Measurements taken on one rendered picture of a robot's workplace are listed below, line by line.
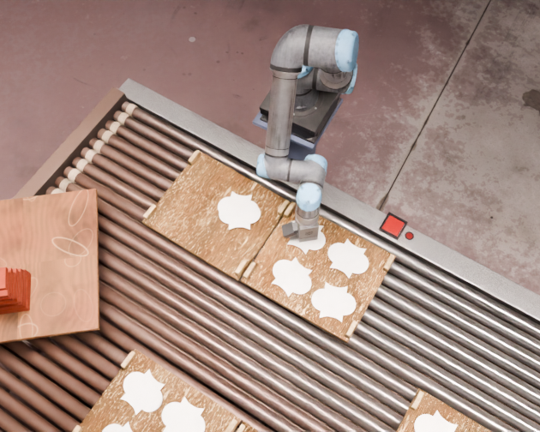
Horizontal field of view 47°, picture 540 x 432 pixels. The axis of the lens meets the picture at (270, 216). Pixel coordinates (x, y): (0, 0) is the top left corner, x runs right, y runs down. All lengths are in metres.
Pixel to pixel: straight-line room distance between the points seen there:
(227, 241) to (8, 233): 0.73
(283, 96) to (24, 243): 0.99
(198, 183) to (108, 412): 0.84
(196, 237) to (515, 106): 2.24
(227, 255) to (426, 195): 1.52
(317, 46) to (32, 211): 1.11
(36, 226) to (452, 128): 2.33
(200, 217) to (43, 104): 1.86
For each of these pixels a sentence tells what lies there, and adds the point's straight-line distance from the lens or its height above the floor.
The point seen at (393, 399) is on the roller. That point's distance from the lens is 2.05.
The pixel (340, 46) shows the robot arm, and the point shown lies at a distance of 1.81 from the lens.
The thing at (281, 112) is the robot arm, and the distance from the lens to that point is 1.89.
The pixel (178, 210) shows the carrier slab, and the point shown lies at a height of 0.94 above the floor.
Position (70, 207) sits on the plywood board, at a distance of 2.21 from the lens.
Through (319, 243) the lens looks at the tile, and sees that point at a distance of 2.14.
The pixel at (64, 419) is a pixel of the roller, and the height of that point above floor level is 0.92.
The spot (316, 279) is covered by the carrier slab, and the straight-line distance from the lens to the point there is 2.10.
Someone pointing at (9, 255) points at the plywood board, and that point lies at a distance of 2.21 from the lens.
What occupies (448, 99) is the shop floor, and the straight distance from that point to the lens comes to 3.74.
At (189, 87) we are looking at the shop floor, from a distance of 3.71.
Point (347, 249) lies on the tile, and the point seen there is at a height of 0.94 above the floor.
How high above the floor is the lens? 2.91
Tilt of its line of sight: 64 degrees down
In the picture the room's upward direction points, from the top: 2 degrees counter-clockwise
